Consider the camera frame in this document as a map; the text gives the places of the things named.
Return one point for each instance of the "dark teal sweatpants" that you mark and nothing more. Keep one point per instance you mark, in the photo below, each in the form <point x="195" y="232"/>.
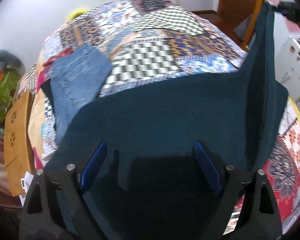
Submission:
<point x="150" y="185"/>

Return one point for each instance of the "yellow object behind bed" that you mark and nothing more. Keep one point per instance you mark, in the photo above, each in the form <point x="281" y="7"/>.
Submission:
<point x="75" y="13"/>

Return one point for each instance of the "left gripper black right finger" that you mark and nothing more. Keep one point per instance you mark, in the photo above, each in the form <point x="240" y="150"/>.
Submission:
<point x="246" y="207"/>

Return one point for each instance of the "folded blue jeans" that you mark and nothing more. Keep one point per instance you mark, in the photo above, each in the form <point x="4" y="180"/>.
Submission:
<point x="76" y="80"/>

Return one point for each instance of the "wooden door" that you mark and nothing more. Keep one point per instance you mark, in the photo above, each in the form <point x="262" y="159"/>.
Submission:
<point x="233" y="12"/>

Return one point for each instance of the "green patterned bag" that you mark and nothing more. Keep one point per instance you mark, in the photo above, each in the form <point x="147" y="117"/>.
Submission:
<point x="8" y="85"/>

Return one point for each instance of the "patchwork patterned bedspread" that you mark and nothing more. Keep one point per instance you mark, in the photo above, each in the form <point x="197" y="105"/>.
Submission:
<point x="148" y="41"/>

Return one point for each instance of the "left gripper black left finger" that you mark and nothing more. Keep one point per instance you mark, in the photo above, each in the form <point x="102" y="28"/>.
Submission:
<point x="55" y="208"/>

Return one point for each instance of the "wooden bedside board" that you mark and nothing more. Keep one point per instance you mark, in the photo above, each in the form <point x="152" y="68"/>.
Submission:
<point x="18" y="154"/>

